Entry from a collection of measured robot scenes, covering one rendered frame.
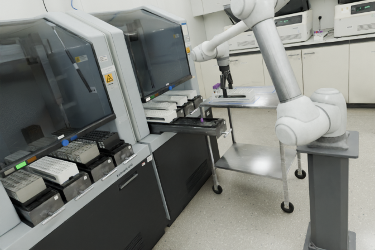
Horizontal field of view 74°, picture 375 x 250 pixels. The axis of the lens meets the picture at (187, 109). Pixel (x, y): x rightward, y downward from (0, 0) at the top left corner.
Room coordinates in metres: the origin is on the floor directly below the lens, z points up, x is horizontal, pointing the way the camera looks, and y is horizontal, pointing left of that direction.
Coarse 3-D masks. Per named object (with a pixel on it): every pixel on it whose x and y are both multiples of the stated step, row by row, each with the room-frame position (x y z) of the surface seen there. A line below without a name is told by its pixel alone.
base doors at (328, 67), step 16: (320, 48) 3.03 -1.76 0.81; (336, 48) 2.93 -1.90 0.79; (352, 48) 2.84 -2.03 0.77; (368, 48) 2.74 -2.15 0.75; (208, 64) 3.98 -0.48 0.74; (240, 64) 3.66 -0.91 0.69; (256, 64) 3.52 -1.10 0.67; (304, 64) 3.14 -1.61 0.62; (320, 64) 3.03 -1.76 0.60; (336, 64) 2.93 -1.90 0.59; (352, 64) 2.83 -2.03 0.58; (368, 64) 2.74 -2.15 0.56; (208, 80) 4.01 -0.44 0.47; (240, 80) 3.68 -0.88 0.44; (256, 80) 3.53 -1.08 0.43; (304, 80) 3.15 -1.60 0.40; (320, 80) 3.04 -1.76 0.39; (336, 80) 2.93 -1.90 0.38; (352, 80) 2.83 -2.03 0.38; (368, 80) 2.74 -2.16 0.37; (208, 96) 4.04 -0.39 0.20; (352, 96) 2.83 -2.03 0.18; (368, 96) 2.73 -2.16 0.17
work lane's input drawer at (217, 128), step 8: (176, 120) 1.56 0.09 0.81; (184, 120) 1.55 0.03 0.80; (192, 120) 1.52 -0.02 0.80; (200, 120) 1.49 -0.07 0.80; (208, 120) 1.46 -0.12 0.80; (216, 120) 1.38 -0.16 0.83; (224, 120) 1.40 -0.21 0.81; (152, 128) 1.60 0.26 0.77; (160, 128) 1.55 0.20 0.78; (168, 128) 1.51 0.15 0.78; (176, 128) 1.47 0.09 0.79; (184, 128) 1.43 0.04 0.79; (192, 128) 1.40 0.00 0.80; (200, 128) 1.36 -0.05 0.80; (208, 128) 1.33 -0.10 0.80; (216, 128) 1.31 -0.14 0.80; (224, 128) 1.39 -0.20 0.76; (224, 136) 1.29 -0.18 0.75
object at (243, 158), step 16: (256, 96) 1.68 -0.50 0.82; (272, 96) 1.61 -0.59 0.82; (208, 144) 1.76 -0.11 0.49; (240, 144) 2.03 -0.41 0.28; (224, 160) 1.81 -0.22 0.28; (240, 160) 1.76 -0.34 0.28; (256, 160) 1.72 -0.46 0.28; (272, 160) 1.67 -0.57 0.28; (288, 160) 1.63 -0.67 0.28; (272, 176) 1.47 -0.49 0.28; (304, 176) 1.72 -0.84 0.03; (288, 208) 1.40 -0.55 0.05
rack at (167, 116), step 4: (148, 112) 1.69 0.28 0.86; (152, 112) 1.67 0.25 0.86; (156, 112) 1.65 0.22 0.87; (160, 112) 1.63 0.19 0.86; (164, 112) 1.61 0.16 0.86; (168, 112) 1.60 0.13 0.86; (172, 112) 1.58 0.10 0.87; (148, 116) 1.63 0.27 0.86; (152, 116) 1.60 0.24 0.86; (156, 116) 1.58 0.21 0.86; (160, 116) 1.56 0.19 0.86; (164, 116) 1.54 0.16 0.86; (168, 116) 1.53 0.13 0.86; (172, 116) 1.57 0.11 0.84; (176, 116) 1.60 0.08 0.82; (148, 120) 1.63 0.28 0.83; (152, 120) 1.61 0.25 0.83; (156, 120) 1.65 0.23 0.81; (160, 120) 1.63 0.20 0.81; (164, 120) 1.62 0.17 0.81; (168, 120) 1.53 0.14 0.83
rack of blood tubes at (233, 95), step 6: (222, 90) 1.80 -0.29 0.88; (228, 90) 1.77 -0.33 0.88; (234, 90) 1.72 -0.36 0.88; (240, 90) 1.69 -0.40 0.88; (246, 90) 1.67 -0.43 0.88; (252, 90) 1.64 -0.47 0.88; (222, 96) 1.77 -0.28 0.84; (228, 96) 1.75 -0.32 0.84; (234, 96) 1.77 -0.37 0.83; (240, 96) 1.74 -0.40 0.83; (246, 96) 1.61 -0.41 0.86; (252, 96) 1.63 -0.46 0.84
